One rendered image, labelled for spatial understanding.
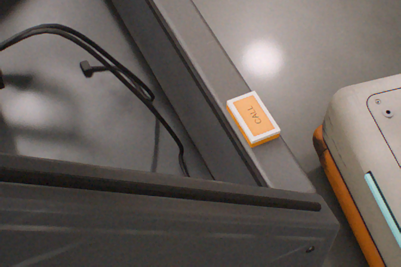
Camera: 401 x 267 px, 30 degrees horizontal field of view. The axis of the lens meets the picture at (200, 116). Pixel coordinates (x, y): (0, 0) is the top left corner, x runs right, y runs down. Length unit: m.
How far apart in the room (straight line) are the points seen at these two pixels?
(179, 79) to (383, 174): 0.80
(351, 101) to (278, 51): 0.47
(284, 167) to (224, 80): 0.11
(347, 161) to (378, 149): 0.09
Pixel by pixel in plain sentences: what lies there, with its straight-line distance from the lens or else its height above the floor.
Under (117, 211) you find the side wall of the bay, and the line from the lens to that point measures 0.44.
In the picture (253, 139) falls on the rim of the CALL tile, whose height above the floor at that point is 0.96.
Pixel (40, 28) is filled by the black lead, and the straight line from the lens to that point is 0.68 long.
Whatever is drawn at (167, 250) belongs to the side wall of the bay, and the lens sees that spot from 0.51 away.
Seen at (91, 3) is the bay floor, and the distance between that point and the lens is 0.96.
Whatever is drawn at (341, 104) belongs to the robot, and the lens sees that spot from 1.61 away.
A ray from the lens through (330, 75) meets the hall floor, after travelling 2.00.
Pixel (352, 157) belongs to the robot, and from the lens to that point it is 1.58.
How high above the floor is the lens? 1.52
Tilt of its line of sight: 55 degrees down
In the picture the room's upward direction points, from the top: 5 degrees clockwise
